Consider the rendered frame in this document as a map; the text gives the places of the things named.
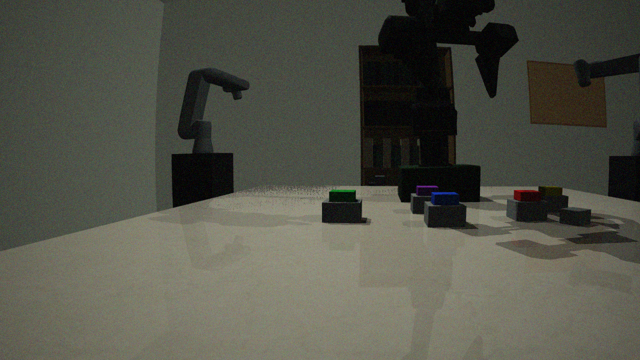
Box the green button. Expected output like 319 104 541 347
322 189 362 223

